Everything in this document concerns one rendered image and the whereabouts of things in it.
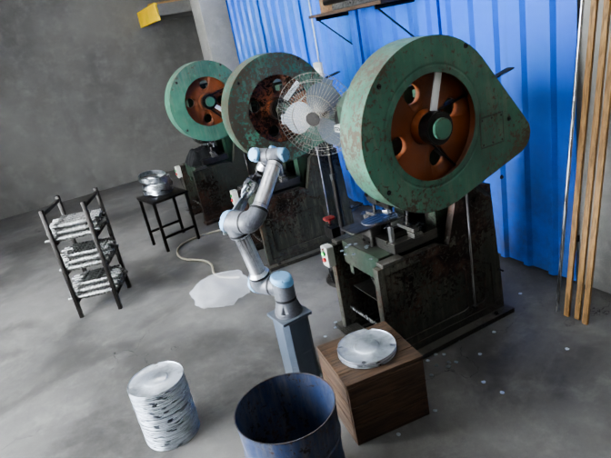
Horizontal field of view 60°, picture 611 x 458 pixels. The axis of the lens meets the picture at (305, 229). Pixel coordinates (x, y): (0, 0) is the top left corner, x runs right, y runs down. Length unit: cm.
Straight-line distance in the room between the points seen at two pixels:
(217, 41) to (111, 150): 266
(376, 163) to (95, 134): 710
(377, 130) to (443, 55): 47
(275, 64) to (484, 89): 181
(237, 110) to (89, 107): 531
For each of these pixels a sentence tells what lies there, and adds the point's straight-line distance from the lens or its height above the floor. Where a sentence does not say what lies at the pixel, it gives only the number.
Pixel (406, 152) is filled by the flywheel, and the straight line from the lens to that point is 257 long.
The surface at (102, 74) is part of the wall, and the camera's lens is 907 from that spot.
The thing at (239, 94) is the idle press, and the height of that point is 150.
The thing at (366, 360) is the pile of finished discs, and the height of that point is 38.
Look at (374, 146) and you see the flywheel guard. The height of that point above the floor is 133.
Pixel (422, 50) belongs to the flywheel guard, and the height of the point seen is 168.
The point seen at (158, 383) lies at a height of 35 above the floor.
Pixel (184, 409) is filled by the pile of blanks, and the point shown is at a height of 18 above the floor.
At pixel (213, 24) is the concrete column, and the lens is 776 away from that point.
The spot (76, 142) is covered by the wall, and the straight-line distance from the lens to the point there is 908.
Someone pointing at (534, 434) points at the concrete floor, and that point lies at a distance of 274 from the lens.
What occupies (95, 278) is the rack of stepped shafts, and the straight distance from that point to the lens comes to 467.
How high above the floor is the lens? 188
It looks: 21 degrees down
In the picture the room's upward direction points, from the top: 11 degrees counter-clockwise
